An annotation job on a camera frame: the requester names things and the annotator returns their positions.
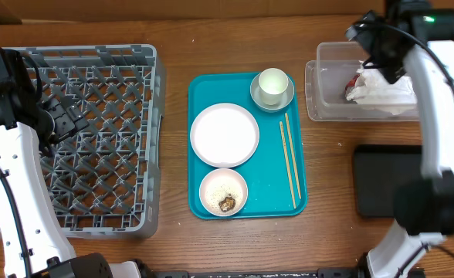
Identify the white napkin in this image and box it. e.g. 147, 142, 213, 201
348, 66, 417, 115

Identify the red snack wrapper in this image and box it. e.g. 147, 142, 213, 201
344, 73, 360, 100

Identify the white cup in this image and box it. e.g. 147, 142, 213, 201
259, 68, 289, 105

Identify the large white plate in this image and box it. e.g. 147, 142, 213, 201
189, 103, 260, 168

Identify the brown food scrap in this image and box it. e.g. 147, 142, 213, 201
219, 194, 236, 212

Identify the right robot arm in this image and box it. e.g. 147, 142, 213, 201
317, 1, 454, 277

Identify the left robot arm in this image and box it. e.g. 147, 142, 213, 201
0, 48, 112, 277

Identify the grey dishwasher rack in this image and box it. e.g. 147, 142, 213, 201
20, 44, 167, 238

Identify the clear plastic bin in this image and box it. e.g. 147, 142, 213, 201
305, 42, 418, 121

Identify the right wooden chopstick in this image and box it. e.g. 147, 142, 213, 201
285, 113, 301, 199

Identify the wooden chopstick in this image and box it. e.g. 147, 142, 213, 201
279, 121, 296, 209
285, 113, 301, 199

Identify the black tray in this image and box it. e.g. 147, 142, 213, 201
352, 144, 422, 218

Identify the grey saucer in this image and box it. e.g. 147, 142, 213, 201
250, 73, 296, 113

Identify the left wooden chopstick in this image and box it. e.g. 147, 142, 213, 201
279, 121, 296, 209

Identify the teal plastic tray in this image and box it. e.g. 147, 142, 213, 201
188, 72, 308, 219

